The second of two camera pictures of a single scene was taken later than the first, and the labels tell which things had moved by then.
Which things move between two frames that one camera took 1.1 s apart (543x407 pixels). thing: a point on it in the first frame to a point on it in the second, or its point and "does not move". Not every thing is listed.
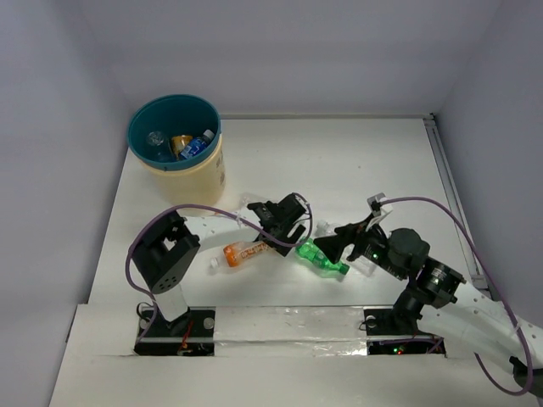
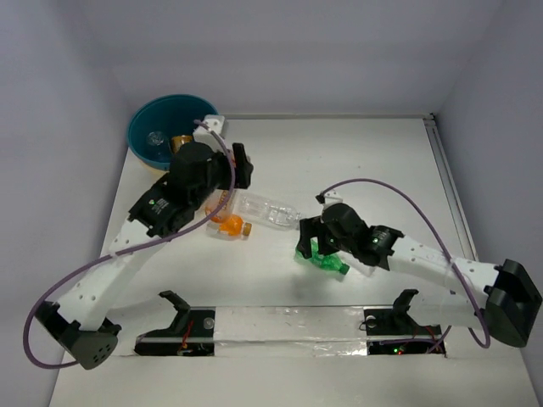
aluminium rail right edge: [478, 279] does not move
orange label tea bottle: [236, 253] to [217, 197]
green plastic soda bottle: [310, 252] does not move
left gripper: [273, 225] to [241, 165]
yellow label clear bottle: [179, 143] does not move
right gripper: [349, 233] to [311, 226]
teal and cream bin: [177, 138] does not move
